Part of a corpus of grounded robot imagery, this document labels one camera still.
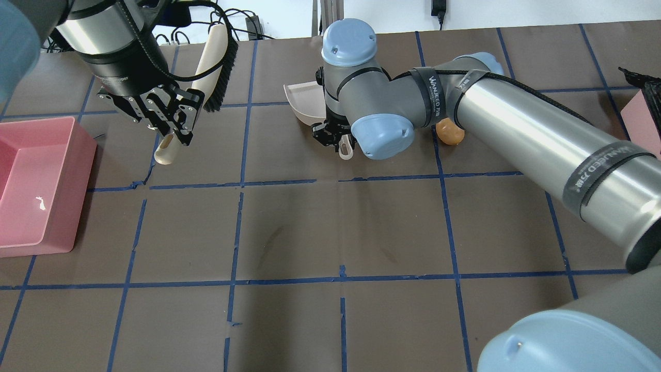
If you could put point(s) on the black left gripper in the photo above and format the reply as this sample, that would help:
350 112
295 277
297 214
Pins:
123 76

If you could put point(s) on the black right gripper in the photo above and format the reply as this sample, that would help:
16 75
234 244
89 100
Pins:
330 133

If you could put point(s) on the cream plastic dustpan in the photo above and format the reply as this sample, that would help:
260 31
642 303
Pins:
307 100

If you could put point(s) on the cream brush black bristles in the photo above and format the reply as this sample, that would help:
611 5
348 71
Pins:
207 93

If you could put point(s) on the brown potato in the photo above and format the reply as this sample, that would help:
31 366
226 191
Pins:
449 133

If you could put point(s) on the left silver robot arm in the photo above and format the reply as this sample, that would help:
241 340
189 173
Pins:
114 38

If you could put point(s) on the pink plastic bin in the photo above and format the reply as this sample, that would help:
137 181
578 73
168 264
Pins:
46 165

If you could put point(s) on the bin with black bag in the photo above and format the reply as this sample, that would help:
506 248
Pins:
641 115

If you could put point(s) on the black power adapter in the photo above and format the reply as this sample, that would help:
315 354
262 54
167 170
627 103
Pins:
439 9

